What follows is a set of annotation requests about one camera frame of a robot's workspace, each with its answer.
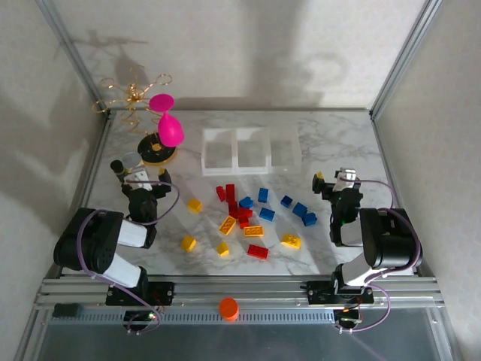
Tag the blue lego brick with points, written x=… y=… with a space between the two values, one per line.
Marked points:
x=310 y=219
x=300 y=209
x=263 y=195
x=246 y=203
x=286 y=201
x=267 y=214

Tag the red lego brick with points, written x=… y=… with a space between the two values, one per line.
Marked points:
x=244 y=223
x=233 y=209
x=258 y=251
x=245 y=213
x=220 y=193
x=230 y=192

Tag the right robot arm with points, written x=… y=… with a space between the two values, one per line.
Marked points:
x=391 y=240

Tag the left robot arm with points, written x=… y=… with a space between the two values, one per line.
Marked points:
x=127 y=233

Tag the small black bottle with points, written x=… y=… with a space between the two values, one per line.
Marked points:
x=117 y=169

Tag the yellow can with white lid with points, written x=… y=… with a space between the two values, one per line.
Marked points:
x=131 y=159

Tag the pink wine glass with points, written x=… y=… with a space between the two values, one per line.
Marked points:
x=171 y=131

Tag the yellow six-stud lego brick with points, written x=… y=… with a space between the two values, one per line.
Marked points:
x=253 y=231
x=227 y=225

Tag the small circuit board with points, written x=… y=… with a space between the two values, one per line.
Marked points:
x=349 y=317
x=139 y=316

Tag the small black box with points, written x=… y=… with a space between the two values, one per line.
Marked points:
x=65 y=310

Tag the orange plastic cylinder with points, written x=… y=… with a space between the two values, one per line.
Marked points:
x=229 y=308

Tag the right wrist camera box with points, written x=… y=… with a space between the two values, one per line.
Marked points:
x=346 y=178

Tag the aluminium extrusion frame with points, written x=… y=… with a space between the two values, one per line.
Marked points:
x=240 y=287

